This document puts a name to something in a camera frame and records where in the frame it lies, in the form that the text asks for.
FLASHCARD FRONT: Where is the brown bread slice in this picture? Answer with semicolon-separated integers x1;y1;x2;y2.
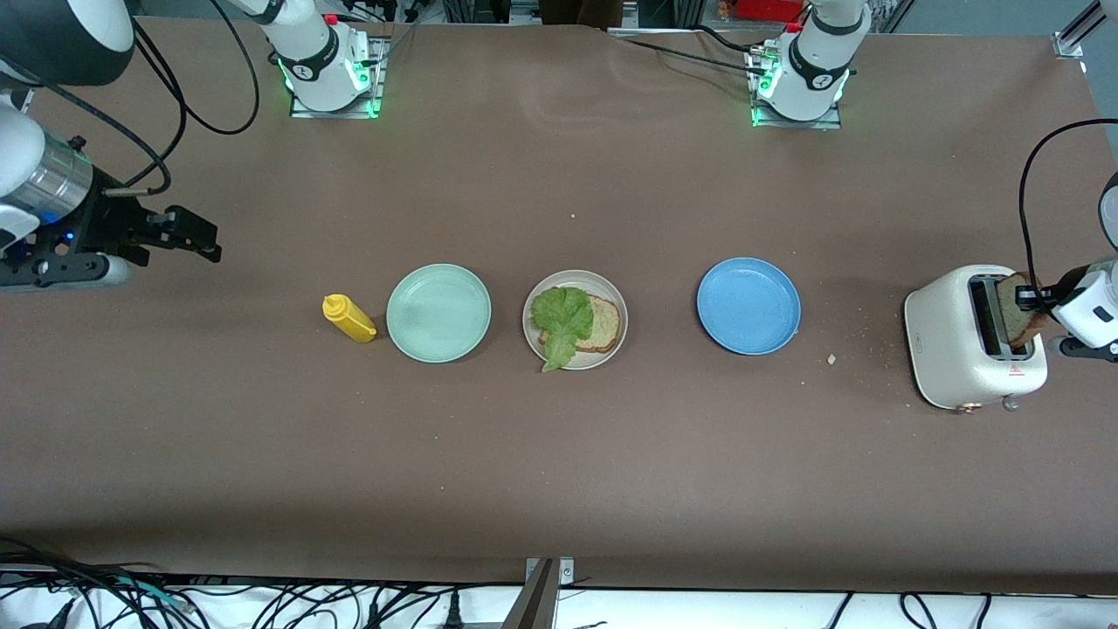
537;295;622;355
996;273;1049;347

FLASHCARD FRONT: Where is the yellow squeeze bottle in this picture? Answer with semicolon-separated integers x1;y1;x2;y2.
322;294;378;343

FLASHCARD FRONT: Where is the green lettuce leaf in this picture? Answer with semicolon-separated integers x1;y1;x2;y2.
531;286;597;374

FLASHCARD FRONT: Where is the light green plate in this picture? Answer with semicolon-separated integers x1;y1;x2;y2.
386;264;492;363

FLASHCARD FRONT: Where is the blue plate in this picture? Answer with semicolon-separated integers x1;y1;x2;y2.
696;257;802;356

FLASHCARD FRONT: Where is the beige plate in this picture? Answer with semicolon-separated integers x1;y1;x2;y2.
522;270;628;371

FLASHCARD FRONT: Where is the white toaster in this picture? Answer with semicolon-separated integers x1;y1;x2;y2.
904;265;1049;413

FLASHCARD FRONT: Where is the red box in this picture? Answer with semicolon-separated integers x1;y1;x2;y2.
736;0;805;24

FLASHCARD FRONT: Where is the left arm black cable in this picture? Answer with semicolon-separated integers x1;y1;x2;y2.
1018;118;1118;294

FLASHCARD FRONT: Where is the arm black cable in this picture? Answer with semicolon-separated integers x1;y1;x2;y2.
1018;118;1118;294
83;0;261;195

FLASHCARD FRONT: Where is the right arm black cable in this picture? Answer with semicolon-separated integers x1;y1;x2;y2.
83;0;261;195

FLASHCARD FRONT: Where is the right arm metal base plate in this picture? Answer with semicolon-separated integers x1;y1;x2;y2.
288;37;390;120

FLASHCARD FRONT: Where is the aluminium frame profile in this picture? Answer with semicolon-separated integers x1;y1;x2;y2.
1052;0;1103;60

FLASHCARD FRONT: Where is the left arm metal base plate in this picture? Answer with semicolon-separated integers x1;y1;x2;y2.
749;48;844;131

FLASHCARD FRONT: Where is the teal cable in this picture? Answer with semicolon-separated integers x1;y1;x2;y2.
112;577;191;611

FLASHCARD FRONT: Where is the black cable on table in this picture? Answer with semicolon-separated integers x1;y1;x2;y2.
610;31;771;78

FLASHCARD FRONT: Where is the silver metal bracket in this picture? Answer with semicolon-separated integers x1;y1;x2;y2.
524;556;576;588

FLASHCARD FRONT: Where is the grey metal post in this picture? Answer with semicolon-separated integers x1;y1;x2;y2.
500;559;560;629

